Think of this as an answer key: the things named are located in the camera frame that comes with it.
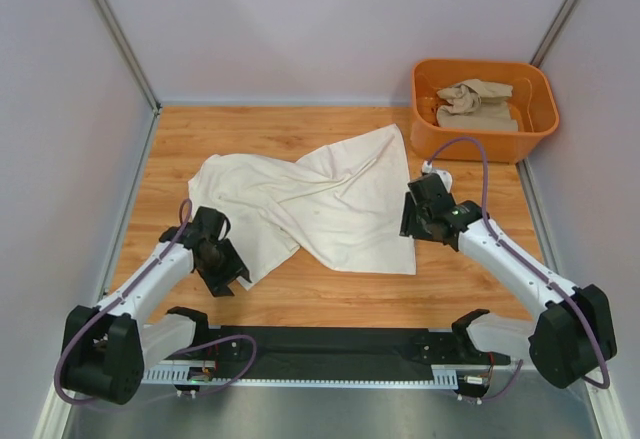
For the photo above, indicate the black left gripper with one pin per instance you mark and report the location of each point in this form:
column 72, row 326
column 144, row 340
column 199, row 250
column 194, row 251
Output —
column 234, row 262

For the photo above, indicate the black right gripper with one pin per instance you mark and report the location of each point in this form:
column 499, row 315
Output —
column 407, row 227

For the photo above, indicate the white t shirt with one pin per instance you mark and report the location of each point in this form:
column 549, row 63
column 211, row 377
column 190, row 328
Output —
column 342, row 203

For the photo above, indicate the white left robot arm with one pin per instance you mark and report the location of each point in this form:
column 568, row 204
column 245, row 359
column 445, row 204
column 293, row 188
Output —
column 107, row 348

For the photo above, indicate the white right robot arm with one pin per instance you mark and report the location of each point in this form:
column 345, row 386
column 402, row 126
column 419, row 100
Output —
column 570, row 332

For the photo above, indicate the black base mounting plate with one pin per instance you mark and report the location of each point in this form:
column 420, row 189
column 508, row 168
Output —
column 366, row 354

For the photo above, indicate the beige t shirt in bin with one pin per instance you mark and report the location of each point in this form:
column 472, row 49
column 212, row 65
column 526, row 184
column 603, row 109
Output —
column 476, row 105

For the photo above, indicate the orange plastic bin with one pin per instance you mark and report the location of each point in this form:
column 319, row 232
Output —
column 532, row 105

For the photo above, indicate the left aluminium frame post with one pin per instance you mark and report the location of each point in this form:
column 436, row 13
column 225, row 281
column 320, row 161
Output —
column 117, row 33

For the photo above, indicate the aluminium frame post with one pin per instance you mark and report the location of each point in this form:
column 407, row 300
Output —
column 554, row 31
column 117, row 33

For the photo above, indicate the right aluminium frame post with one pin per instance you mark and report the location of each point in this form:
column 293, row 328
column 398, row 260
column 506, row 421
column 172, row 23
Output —
column 554, row 31

